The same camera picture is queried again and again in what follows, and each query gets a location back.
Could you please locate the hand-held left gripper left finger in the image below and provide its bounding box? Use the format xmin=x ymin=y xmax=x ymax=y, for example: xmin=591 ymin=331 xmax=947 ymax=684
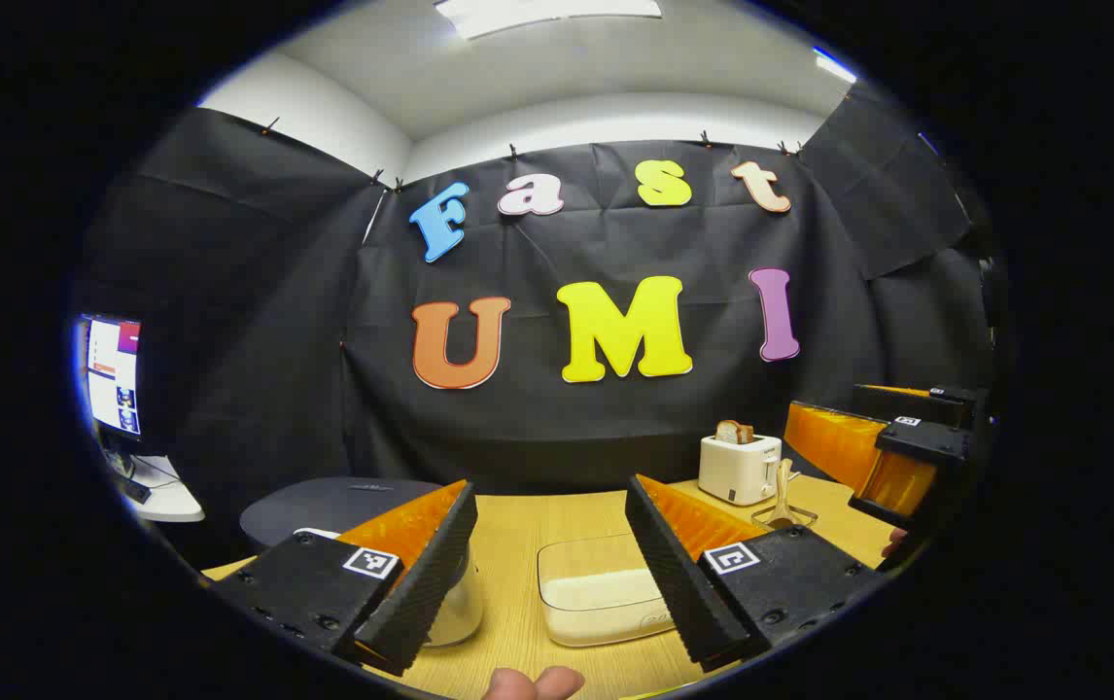
xmin=210 ymin=479 xmax=480 ymax=679

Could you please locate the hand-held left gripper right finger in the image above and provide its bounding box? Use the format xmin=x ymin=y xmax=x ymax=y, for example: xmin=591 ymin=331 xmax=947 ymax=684
xmin=624 ymin=473 xmax=884 ymax=674

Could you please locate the clear plastic rice box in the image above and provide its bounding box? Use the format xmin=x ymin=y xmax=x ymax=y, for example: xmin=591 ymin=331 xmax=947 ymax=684
xmin=536 ymin=533 xmax=679 ymax=648

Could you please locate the dark grey rice cooker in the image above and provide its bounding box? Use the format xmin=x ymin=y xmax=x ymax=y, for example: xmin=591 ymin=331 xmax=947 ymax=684
xmin=239 ymin=476 xmax=485 ymax=649

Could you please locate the white toaster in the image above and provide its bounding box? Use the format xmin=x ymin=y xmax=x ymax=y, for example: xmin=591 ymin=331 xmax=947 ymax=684
xmin=698 ymin=433 xmax=783 ymax=507

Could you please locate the black backdrop cloth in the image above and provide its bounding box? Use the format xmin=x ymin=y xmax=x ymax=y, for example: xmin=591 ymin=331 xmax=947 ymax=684
xmin=81 ymin=83 xmax=1000 ymax=575

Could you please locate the white side table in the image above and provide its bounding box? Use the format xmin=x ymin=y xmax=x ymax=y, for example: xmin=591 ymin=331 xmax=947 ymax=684
xmin=115 ymin=452 xmax=206 ymax=524

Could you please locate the computer monitor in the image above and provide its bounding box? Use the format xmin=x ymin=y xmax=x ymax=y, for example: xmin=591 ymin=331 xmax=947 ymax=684
xmin=81 ymin=313 xmax=145 ymax=440

